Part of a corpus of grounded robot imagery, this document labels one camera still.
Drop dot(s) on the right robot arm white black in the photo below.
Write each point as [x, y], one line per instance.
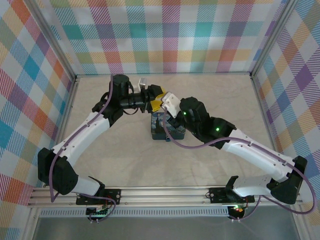
[260, 160]

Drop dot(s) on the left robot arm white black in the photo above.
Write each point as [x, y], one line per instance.
[75, 147]

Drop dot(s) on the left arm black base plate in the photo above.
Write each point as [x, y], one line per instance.
[113, 196]

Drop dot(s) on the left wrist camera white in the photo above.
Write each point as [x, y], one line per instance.
[141, 84]

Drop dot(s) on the starry night print tin box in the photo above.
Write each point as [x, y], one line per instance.
[160, 127]

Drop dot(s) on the aluminium mounting rail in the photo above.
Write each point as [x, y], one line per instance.
[162, 196]

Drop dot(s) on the aluminium frame post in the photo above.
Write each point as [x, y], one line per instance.
[273, 37]
[53, 40]

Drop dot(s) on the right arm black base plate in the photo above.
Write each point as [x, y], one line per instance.
[217, 195]

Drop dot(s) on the small padlock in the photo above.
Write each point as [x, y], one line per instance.
[167, 140]

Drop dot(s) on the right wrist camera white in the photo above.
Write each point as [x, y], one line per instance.
[171, 103]

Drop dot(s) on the aluminium frame bar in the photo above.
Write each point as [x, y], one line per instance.
[66, 120]
[262, 105]

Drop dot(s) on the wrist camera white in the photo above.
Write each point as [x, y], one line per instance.
[141, 84]
[171, 103]

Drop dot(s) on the grey metal plate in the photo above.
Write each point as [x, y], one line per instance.
[162, 228]

